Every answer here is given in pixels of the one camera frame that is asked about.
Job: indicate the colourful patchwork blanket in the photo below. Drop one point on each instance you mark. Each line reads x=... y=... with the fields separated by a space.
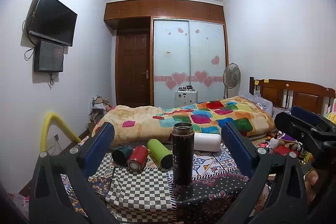
x=149 y=122

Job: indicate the patterned patchwork tablecloth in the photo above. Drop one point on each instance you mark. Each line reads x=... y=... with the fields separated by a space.
x=150 y=196

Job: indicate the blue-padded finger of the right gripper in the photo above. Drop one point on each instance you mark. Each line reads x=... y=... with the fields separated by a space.
x=315 y=120

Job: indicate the white box appliance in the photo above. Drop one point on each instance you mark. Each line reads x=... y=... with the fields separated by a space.
x=185 y=96

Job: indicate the pile of clothes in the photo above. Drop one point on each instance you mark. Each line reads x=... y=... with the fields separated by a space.
x=100 y=107

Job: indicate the frosted wardrobe with hearts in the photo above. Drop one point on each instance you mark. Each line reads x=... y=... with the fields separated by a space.
x=188 y=52

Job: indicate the small black wall monitor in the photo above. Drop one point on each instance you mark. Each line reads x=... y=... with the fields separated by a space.
x=48 y=57

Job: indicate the red cup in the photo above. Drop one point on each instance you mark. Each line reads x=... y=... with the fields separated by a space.
x=138 y=158

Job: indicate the yellow plush toy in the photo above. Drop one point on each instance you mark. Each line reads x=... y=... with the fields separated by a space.
x=332 y=117

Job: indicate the person's hand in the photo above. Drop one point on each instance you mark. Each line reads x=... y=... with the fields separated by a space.
x=312 y=183

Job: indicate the wall mounted black television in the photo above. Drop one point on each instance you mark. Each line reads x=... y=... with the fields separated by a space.
x=54 y=21

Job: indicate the wooden bed headboard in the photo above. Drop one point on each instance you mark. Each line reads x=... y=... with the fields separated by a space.
x=286 y=94

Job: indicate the black thermos cup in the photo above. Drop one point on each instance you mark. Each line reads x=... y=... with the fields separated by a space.
x=183 y=153

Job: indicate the grey pillow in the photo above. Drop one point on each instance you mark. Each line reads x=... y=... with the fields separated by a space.
x=266 y=105

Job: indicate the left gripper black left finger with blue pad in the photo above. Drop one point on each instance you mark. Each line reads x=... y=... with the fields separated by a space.
x=49 y=201

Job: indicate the wooden overhead cabinet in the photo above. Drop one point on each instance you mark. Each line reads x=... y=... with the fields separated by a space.
x=176 y=9

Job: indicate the brown wooden door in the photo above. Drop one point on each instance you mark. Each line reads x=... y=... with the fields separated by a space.
x=132 y=68

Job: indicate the lime green bottle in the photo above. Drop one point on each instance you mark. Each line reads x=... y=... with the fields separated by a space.
x=162 y=154

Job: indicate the dark green cup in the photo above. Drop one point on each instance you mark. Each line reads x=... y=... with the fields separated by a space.
x=121 y=155

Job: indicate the standing electric fan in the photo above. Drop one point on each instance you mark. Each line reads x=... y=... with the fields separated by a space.
x=231 y=77

